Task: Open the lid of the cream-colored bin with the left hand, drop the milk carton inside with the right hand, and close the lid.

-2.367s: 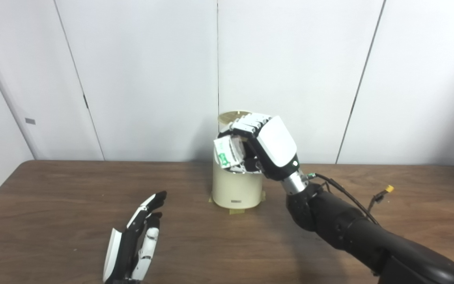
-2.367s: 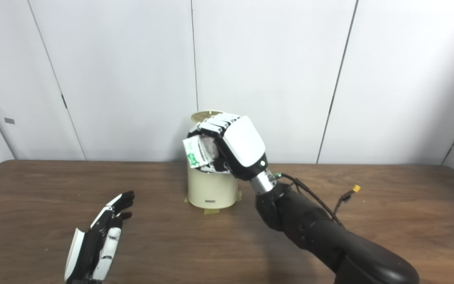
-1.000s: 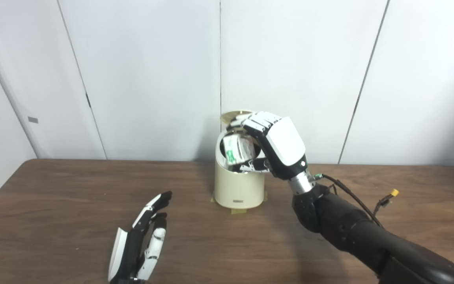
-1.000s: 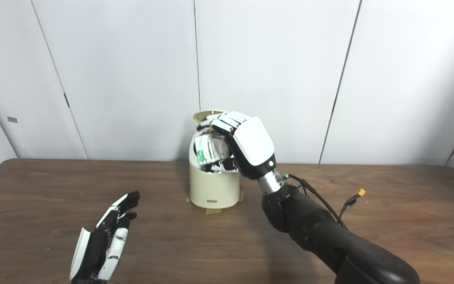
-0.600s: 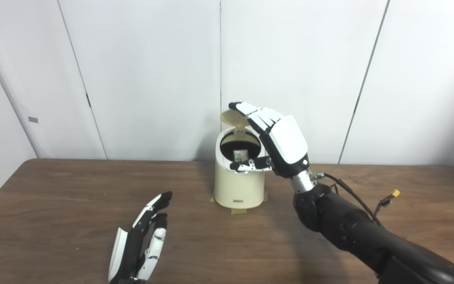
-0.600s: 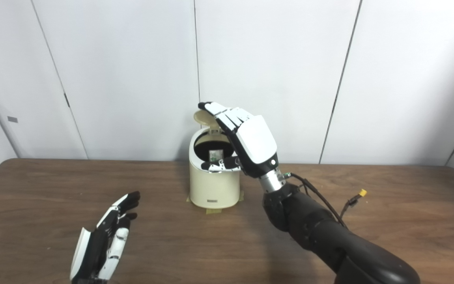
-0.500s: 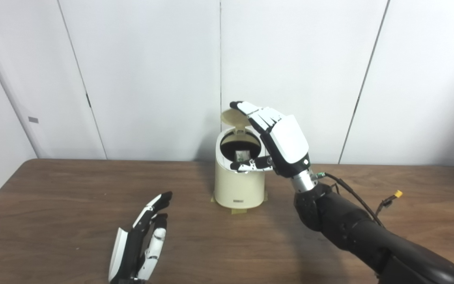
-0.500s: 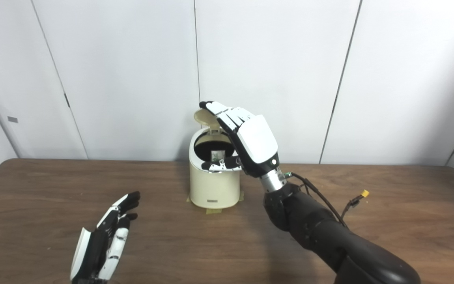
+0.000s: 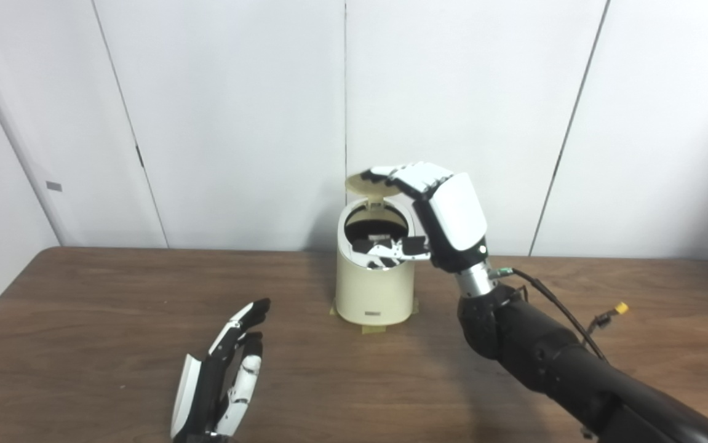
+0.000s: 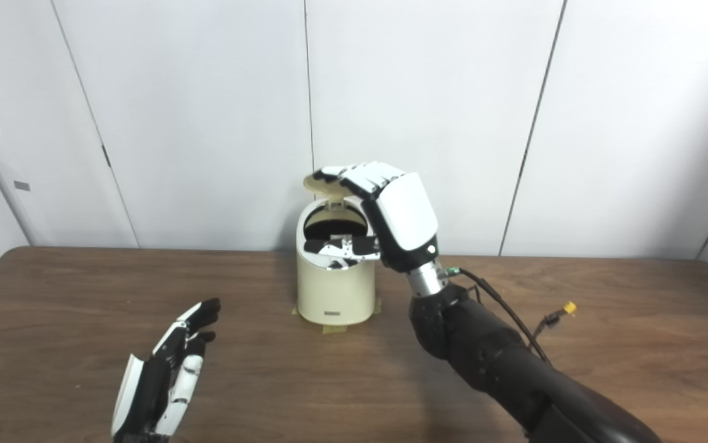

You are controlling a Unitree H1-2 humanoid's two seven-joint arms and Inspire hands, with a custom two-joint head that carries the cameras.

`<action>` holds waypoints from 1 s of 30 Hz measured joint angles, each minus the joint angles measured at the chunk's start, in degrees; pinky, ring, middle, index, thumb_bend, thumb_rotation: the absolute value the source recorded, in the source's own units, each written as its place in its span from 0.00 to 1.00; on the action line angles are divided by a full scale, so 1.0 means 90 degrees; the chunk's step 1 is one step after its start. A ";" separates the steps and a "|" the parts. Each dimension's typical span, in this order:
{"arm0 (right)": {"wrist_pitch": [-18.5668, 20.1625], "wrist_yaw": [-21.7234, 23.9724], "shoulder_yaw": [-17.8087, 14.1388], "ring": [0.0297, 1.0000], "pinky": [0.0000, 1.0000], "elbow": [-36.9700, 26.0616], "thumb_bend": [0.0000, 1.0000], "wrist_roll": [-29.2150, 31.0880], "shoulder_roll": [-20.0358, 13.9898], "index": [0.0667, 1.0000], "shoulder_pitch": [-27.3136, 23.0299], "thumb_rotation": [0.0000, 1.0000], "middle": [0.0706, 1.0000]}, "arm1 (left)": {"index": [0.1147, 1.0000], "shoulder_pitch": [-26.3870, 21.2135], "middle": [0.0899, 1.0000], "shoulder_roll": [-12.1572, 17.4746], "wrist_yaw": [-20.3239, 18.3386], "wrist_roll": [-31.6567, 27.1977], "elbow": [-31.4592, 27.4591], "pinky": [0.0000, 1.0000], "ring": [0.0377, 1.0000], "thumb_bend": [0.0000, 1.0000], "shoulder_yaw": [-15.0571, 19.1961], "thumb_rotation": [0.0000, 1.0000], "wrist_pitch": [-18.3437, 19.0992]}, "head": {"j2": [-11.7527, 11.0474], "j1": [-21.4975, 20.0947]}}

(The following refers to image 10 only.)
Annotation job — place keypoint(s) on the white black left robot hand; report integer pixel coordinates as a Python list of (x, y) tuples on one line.
[(154, 387)]

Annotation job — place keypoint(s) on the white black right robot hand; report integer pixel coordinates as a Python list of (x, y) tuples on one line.
[(406, 212)]

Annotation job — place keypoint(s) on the cream round bin lid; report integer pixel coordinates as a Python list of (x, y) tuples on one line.
[(329, 189)]

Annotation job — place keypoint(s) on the cream-colored round bin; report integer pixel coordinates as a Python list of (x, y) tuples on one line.
[(335, 292)]

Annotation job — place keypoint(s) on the black wall panel clip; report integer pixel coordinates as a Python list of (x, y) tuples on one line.
[(106, 156)]

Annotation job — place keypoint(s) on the small grey wall label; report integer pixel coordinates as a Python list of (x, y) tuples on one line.
[(21, 185)]

